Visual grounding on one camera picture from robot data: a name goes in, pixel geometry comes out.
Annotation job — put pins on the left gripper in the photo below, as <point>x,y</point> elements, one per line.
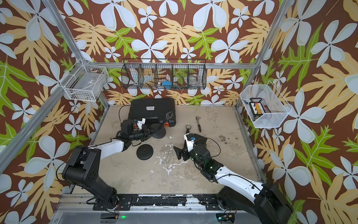
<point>146,132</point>

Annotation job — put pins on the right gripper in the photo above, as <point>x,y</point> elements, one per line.
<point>179,155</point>

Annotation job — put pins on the black round base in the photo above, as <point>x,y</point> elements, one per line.
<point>145,152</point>
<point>159,131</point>

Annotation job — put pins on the black stand pole with clip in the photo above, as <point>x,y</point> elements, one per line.
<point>169,115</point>

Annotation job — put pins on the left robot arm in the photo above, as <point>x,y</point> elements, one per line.
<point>82,168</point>

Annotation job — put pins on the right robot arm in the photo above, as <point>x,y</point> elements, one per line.
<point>264,200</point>

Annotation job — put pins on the black plastic tool case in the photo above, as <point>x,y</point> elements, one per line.
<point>153,110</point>

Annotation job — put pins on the blue object in basket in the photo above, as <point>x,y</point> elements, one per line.
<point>167,84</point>

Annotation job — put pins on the screw box in basket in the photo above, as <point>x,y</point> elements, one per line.
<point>257,107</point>

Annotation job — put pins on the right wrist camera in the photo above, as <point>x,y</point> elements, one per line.
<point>189,144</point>

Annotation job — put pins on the red handled ratchet wrench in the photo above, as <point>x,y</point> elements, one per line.
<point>198,123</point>

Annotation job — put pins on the black wire basket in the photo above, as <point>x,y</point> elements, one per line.
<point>150,74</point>

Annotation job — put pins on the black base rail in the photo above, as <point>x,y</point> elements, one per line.
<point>211,202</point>

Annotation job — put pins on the white wire basket left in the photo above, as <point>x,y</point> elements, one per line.
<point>85,81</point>

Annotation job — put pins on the white wire basket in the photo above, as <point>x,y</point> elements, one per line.
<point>85,81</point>
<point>276,106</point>

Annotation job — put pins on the white wire basket right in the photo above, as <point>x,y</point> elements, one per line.
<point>276,106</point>

